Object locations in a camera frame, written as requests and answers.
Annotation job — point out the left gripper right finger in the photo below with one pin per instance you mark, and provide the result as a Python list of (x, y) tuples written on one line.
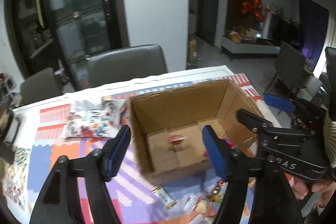
[(274, 200)]

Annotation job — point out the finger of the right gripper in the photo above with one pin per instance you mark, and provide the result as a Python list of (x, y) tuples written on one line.
[(293, 105), (259, 125)]

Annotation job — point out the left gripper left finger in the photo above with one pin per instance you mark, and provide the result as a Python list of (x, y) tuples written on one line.
[(59, 200)]

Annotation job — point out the right hand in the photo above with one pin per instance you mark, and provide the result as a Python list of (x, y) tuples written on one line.
[(324, 186)]

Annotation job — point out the dark chair at right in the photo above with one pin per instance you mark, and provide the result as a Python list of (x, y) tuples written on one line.
[(290, 67)]

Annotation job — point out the gold red wrapped candy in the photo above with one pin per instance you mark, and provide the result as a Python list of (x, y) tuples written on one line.
[(216, 196)]

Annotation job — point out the colourful patterned table mat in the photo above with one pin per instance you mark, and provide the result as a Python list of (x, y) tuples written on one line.
[(131, 193)]

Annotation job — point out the red round candy in box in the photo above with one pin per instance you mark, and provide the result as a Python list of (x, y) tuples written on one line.
[(175, 140)]

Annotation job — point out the white low tv cabinet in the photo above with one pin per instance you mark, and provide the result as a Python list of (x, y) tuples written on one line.
[(241, 50)]

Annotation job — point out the floral snack bag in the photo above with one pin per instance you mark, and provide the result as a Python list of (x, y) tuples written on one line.
[(96, 119)]

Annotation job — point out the brown cardboard box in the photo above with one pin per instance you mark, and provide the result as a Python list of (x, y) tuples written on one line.
[(186, 111)]

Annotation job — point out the white gold snack bar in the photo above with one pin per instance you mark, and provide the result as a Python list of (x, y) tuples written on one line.
[(162, 195)]

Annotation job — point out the small cardboard box on floor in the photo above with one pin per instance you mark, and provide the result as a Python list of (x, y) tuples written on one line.
[(192, 57)]

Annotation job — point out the red foil balloon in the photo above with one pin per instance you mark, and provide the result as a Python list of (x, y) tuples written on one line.
[(253, 7)]

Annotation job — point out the grey chair far left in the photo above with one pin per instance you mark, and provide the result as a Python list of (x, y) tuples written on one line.
[(40, 86)]

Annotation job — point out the grey chair near box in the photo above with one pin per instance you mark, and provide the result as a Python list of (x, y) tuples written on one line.
[(126, 64)]

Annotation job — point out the glass sliding door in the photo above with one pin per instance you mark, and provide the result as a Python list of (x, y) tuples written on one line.
[(86, 27)]

